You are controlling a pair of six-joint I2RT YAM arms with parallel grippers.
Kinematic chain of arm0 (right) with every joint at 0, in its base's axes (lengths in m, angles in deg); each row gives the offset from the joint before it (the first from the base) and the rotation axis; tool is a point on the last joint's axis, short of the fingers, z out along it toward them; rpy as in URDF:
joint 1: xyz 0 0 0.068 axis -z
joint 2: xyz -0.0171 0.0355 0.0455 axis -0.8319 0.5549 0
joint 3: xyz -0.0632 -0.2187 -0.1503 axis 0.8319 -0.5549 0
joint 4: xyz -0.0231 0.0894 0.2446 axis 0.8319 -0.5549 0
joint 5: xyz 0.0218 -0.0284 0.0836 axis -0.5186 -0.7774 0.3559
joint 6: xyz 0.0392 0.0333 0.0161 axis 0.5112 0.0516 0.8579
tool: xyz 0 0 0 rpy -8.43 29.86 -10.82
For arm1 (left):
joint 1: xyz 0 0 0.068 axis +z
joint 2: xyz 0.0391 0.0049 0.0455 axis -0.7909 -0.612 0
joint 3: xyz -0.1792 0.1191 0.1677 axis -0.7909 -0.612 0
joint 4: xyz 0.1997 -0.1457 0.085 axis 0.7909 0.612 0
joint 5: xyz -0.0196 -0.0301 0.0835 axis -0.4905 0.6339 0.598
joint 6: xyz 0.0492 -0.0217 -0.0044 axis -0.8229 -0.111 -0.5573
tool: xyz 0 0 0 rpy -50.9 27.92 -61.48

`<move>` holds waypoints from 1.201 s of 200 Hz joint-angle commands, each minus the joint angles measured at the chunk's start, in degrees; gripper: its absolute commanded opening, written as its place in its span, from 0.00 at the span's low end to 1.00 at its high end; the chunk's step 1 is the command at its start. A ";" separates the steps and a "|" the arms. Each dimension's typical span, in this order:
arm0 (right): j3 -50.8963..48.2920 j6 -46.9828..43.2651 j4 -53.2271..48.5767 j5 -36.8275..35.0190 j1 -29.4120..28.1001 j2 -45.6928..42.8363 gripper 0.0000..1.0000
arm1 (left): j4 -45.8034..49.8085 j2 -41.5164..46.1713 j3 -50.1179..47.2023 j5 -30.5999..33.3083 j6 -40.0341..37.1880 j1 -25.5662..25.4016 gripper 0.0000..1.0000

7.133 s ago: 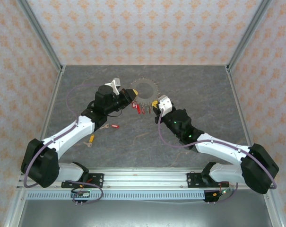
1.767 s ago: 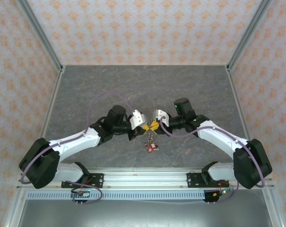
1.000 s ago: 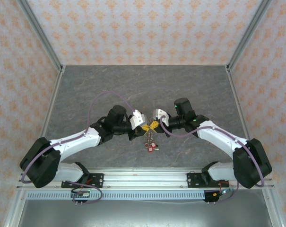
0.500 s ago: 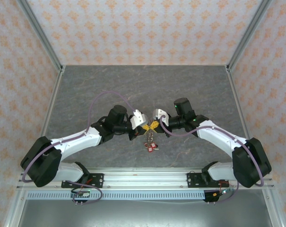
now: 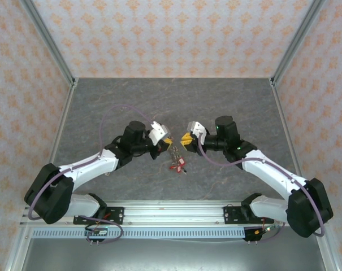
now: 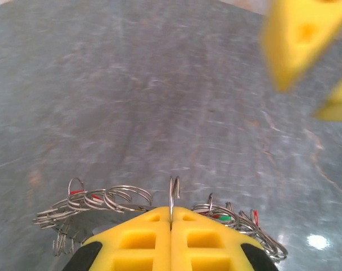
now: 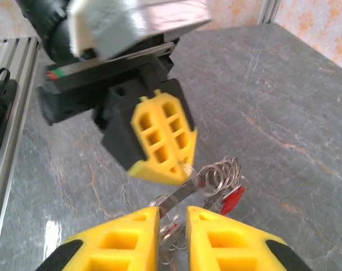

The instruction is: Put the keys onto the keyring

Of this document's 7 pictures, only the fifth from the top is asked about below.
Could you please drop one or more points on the round metal keyring plate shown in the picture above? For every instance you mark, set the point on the round metal keyring plate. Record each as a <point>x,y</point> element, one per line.
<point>175,156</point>

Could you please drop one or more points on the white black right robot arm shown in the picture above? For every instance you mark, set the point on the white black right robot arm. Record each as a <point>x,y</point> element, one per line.
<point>272,172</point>

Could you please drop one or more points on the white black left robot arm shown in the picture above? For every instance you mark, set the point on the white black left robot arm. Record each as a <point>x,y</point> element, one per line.
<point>86,169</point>

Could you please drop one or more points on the red key tag white label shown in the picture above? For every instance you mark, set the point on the red key tag white label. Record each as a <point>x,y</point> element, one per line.
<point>182,161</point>

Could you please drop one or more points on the aluminium table edge bar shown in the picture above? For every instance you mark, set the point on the aluminium table edge bar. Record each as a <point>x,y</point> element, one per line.
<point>287,127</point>
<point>60,127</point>

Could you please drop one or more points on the small green circuit board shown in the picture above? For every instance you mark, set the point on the small green circuit board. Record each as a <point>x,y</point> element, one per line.
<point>268,229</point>
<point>98,232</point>

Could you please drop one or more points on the grey metal panel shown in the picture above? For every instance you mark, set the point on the grey metal panel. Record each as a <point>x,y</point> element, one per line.
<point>173,257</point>

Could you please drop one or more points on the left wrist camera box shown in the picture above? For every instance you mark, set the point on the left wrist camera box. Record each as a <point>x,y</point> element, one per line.
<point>158,132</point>

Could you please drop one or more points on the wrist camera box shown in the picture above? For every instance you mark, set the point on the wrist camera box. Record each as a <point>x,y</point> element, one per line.
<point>158,132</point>
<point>197,128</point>

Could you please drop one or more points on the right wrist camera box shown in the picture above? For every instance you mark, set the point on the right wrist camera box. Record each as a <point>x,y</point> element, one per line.
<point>197,128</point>

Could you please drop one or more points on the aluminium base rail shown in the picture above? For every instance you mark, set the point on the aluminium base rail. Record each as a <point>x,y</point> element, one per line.
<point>173,214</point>

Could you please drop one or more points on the aluminium frame post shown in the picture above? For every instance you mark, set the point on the aluminium frame post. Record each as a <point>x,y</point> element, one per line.
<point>295,42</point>
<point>50,42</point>

